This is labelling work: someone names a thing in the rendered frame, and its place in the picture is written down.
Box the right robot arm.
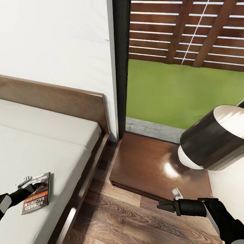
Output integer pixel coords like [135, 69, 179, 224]
[157, 188, 244, 244]

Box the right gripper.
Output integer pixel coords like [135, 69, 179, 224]
[157, 198, 196, 217]

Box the hardback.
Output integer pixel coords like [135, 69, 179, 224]
[22, 172, 51, 215]

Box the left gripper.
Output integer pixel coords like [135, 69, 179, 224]
[14, 183, 42, 206]

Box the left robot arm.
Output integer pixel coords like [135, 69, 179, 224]
[0, 176, 42, 220]

